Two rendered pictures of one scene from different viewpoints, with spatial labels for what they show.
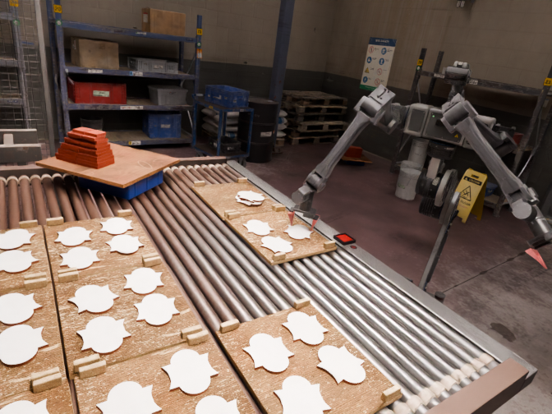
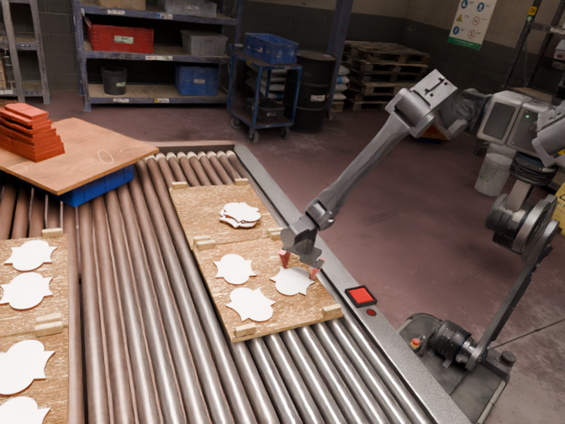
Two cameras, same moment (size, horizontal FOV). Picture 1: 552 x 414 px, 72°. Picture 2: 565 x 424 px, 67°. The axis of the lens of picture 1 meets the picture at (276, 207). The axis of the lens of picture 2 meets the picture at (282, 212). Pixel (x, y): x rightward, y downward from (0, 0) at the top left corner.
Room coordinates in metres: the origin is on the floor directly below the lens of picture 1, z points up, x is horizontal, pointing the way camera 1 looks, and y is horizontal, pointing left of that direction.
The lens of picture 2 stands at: (0.53, -0.19, 1.80)
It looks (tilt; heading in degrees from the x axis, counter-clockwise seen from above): 31 degrees down; 8
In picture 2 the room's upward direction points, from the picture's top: 10 degrees clockwise
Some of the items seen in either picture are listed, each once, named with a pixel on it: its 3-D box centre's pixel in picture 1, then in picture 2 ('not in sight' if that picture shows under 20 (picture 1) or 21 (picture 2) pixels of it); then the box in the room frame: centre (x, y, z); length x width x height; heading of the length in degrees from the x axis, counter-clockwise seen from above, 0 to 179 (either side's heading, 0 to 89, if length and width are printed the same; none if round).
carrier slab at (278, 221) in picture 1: (278, 233); (263, 280); (1.56, -0.03, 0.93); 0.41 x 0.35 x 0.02; 37
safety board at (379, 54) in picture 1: (376, 65); (473, 11); (7.41, -1.43, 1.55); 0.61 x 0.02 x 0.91; 39
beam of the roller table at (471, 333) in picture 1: (319, 229); (330, 271); (1.75, -0.23, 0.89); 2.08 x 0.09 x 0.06; 36
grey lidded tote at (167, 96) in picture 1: (167, 94); (203, 43); (5.84, 1.86, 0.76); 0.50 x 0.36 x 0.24; 135
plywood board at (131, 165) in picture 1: (113, 162); (66, 150); (1.91, 0.89, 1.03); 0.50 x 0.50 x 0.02; 76
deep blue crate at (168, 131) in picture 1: (161, 123); (196, 77); (5.83, 1.94, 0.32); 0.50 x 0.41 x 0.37; 125
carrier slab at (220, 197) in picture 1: (236, 198); (224, 212); (1.89, 0.22, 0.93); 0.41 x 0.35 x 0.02; 35
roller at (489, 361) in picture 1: (308, 229); (313, 271); (1.71, -0.17, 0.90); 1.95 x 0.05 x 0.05; 36
